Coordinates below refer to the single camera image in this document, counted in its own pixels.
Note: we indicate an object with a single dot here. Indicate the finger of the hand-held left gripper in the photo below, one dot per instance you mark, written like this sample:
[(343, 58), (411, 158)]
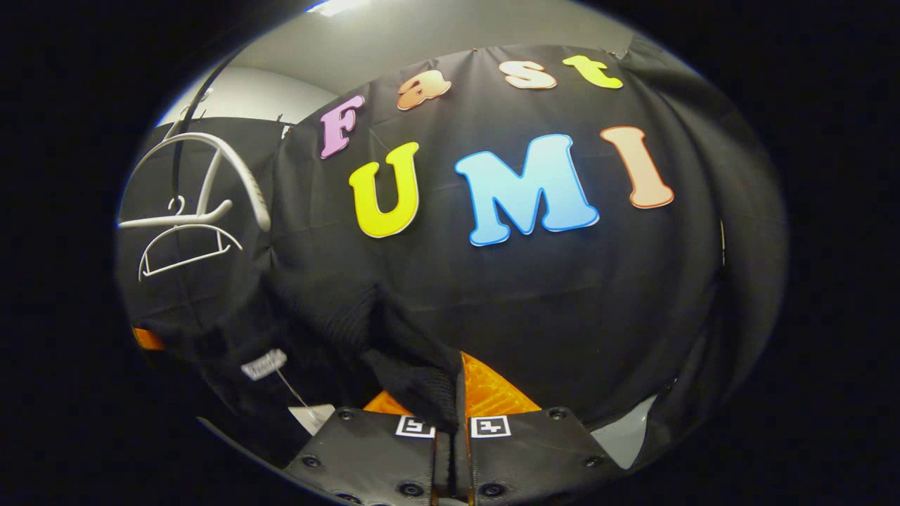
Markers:
[(148, 339)]

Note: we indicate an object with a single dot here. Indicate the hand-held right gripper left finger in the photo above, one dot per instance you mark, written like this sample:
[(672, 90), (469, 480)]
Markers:
[(373, 457)]

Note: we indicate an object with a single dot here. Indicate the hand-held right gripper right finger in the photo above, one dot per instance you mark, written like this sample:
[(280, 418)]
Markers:
[(527, 457)]

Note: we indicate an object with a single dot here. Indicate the black knit jacket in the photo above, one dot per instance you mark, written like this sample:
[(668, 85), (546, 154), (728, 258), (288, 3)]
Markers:
[(408, 379)]

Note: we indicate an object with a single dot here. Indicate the white plastic clothes hanger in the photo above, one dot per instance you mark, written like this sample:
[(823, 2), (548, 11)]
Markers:
[(249, 179), (190, 261)]

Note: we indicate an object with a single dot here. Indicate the black metal clothes rack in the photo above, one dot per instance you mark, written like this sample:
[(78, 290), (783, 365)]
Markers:
[(176, 172)]

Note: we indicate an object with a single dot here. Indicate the black backdrop cloth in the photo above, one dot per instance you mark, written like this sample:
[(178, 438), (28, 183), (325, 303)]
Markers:
[(562, 295)]

